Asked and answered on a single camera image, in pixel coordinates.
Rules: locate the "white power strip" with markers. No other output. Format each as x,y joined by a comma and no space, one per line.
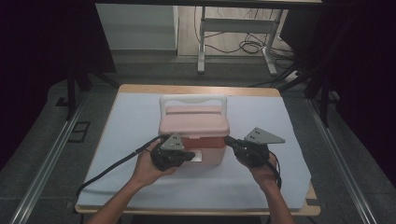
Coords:
293,76

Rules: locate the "white metal desk frame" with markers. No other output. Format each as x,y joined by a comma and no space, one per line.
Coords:
238,25

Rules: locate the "white table mat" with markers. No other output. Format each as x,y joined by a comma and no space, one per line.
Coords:
130,124

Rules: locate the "wooden table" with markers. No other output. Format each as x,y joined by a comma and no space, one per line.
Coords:
199,90

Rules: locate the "dark curtain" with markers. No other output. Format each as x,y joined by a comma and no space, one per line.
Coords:
34,62
370,77

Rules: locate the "white cabinet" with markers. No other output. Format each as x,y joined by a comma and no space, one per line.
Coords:
137,28

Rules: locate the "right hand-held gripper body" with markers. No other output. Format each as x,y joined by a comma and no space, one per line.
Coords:
253,154

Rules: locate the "person's left hand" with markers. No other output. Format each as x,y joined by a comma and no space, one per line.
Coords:
143,169

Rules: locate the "black floor socket frame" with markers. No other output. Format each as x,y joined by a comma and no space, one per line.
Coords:
70,140

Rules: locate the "person's right hand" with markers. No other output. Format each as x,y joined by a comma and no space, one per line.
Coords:
264,175

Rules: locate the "black metal stand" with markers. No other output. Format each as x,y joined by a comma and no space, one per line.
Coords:
71,93
323,102

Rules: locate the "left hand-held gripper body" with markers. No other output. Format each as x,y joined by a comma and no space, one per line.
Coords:
169,155

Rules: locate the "aluminium floor rail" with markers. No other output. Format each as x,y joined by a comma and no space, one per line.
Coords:
339,161
46,161

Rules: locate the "small black floor plate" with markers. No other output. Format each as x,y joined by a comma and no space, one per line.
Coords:
61,102

